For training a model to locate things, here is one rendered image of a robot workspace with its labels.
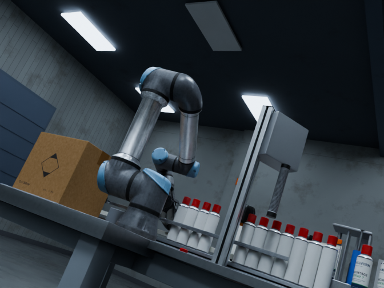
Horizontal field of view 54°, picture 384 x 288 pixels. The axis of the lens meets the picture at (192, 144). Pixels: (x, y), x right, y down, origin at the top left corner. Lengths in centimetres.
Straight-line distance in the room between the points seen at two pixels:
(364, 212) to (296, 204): 147
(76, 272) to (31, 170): 91
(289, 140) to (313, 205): 772
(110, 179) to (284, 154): 67
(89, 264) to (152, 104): 76
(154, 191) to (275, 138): 51
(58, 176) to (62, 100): 889
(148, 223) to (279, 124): 63
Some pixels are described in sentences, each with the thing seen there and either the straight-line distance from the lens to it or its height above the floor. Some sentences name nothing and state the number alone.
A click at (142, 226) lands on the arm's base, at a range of 128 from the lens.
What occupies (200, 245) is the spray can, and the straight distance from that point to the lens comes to 157.
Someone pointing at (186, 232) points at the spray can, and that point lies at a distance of 162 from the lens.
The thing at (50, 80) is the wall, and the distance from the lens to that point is 1019.
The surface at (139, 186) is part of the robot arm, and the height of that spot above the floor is 99.
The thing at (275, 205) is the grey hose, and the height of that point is 112.
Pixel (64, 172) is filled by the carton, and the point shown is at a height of 97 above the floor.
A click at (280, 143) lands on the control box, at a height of 135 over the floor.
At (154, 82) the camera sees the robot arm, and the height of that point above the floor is 140.
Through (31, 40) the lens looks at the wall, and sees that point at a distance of 994.
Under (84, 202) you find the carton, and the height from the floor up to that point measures 90.
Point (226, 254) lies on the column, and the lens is 139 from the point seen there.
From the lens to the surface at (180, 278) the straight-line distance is 93.
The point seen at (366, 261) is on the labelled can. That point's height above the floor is 103.
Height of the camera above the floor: 80
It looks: 18 degrees up
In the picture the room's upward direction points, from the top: 21 degrees clockwise
